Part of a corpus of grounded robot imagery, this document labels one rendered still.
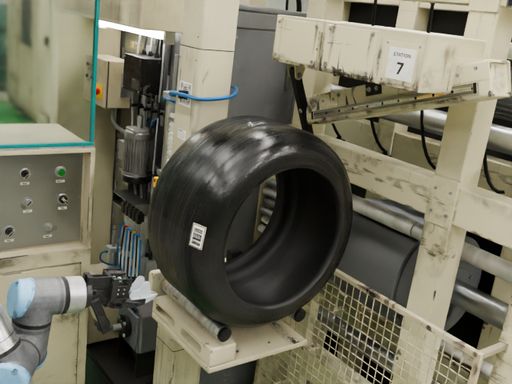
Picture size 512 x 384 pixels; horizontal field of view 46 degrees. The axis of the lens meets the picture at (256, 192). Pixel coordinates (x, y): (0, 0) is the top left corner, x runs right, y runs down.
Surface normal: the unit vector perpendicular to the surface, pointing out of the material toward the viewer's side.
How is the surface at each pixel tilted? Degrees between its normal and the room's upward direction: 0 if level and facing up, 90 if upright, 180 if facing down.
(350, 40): 90
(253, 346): 0
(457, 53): 90
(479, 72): 90
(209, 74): 90
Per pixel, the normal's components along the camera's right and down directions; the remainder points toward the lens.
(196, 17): -0.81, 0.07
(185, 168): -0.59, -0.48
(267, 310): 0.53, 0.47
